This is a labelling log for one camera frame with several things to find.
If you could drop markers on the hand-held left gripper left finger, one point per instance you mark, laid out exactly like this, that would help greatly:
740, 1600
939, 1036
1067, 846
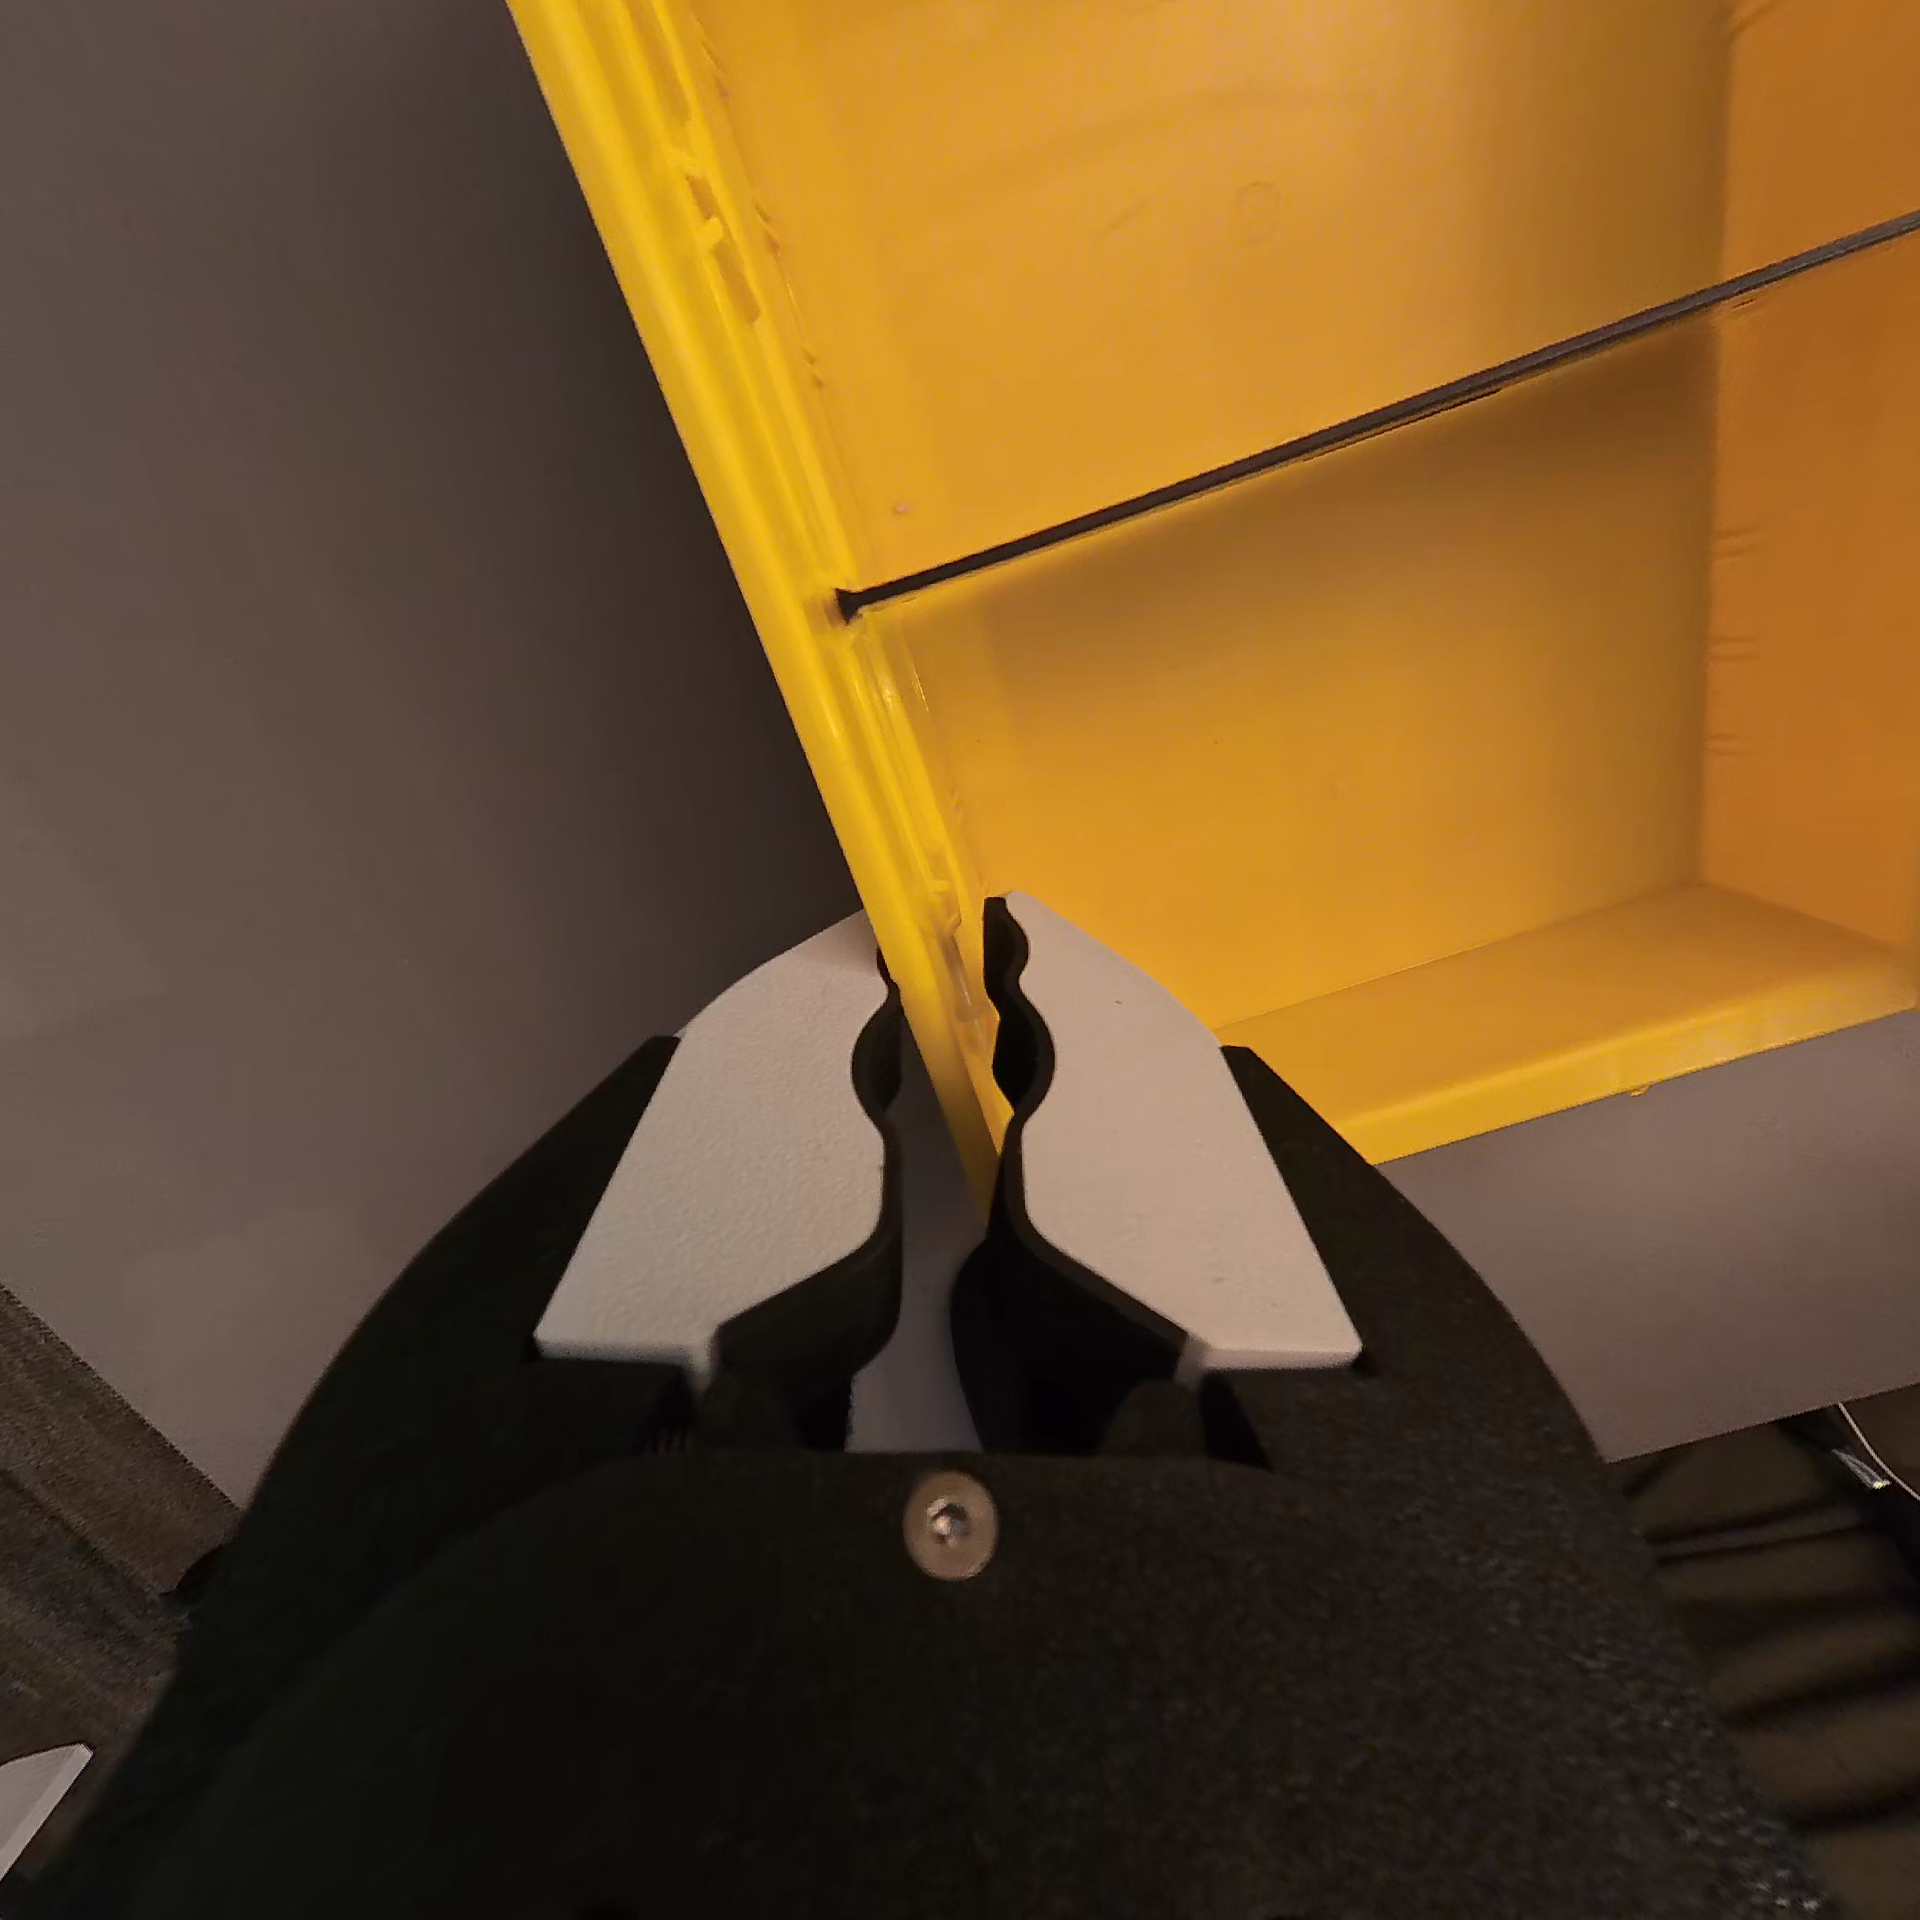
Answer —
705, 1185

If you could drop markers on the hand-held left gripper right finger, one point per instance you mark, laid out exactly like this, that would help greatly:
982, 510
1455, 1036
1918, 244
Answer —
1184, 1185

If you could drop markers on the yellow plastic bin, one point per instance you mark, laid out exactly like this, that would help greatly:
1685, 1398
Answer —
1277, 751

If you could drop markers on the black divider panel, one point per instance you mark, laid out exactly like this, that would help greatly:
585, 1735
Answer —
869, 603

